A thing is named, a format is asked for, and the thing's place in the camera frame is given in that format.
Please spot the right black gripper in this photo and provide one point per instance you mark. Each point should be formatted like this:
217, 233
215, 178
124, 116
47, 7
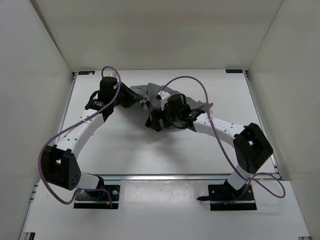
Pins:
158, 114

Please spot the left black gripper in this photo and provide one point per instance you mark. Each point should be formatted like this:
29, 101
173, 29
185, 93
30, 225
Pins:
132, 98

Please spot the grey pleated skirt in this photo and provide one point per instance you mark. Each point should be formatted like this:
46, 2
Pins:
149, 92

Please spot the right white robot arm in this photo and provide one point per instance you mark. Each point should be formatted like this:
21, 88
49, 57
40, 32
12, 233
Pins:
252, 149

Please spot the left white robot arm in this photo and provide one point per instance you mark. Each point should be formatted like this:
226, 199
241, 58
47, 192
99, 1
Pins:
58, 163

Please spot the left blue corner label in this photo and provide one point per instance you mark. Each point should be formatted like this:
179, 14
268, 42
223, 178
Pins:
92, 72

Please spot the blue corner label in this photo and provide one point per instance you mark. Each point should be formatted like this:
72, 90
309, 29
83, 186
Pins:
234, 71
92, 72

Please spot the right blue corner label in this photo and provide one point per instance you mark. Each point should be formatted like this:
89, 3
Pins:
234, 71

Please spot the aluminium front rail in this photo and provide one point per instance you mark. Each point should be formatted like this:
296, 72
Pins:
163, 177

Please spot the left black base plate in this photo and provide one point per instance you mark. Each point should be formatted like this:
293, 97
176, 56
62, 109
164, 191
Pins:
99, 200

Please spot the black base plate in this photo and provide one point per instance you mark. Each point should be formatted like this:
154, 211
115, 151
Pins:
223, 198
99, 200

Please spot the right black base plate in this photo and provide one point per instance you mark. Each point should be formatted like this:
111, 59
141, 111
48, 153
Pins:
223, 198

